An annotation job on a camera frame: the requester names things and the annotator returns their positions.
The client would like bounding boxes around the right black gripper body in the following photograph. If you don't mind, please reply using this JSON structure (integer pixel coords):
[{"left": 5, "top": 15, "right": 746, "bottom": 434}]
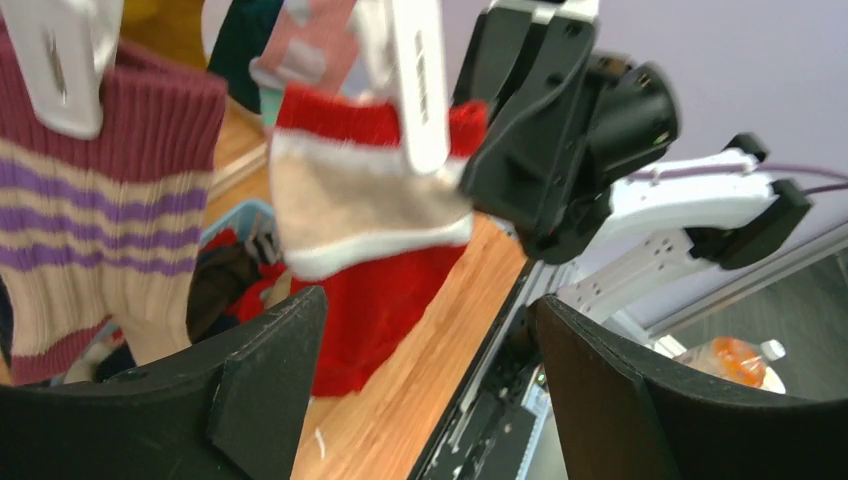
[{"left": 453, "top": 1, "right": 679, "bottom": 264}]

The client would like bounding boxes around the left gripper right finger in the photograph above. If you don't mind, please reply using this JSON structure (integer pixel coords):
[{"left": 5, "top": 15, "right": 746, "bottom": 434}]
[{"left": 533, "top": 295, "right": 847, "bottom": 479}]

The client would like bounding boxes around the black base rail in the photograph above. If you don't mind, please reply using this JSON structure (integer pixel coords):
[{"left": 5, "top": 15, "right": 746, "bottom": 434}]
[{"left": 409, "top": 262, "right": 574, "bottom": 479}]

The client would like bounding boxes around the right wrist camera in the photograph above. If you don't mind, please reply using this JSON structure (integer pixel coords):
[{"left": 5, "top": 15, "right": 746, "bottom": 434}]
[{"left": 488, "top": 0, "right": 600, "bottom": 24}]

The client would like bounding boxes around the white clip sock hanger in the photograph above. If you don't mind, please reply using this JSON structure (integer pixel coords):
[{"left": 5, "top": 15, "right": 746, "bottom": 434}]
[{"left": 1, "top": 1, "right": 449, "bottom": 175}]

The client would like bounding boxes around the mustard yellow sock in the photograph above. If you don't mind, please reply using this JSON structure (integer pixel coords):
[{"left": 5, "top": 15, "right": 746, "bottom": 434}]
[{"left": 121, "top": 0, "right": 207, "bottom": 70}]

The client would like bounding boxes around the blue plastic basket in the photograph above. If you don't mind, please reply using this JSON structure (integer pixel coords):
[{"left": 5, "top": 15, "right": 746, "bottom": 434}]
[{"left": 49, "top": 199, "right": 274, "bottom": 387}]

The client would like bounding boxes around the maroon purple striped beige sock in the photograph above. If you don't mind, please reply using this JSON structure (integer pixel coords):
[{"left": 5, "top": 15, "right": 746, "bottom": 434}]
[{"left": 1, "top": 35, "right": 227, "bottom": 384}]

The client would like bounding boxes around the pink patterned sock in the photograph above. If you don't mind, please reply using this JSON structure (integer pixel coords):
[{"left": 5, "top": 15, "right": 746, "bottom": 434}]
[{"left": 248, "top": 0, "right": 359, "bottom": 128}]

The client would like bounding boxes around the dark green sock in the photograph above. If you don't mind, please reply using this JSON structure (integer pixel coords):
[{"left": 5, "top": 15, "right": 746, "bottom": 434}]
[{"left": 207, "top": 0, "right": 283, "bottom": 114}]

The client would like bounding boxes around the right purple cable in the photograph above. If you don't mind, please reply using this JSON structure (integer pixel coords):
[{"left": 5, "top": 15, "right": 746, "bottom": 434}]
[{"left": 622, "top": 162, "right": 848, "bottom": 197}]

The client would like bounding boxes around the red santa sock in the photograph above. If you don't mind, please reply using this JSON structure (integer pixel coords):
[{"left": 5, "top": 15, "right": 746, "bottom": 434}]
[{"left": 268, "top": 84, "right": 487, "bottom": 397}]

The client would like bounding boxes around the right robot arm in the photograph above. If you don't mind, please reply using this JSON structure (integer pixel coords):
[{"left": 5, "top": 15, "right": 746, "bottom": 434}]
[{"left": 455, "top": 1, "right": 811, "bottom": 322}]

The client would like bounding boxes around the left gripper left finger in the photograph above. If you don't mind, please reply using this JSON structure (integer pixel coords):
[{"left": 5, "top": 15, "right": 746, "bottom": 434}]
[{"left": 1, "top": 287, "right": 327, "bottom": 479}]

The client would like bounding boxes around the white hanger clip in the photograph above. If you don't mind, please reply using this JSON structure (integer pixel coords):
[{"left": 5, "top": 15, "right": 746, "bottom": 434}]
[{"left": 351, "top": 0, "right": 449, "bottom": 175}]

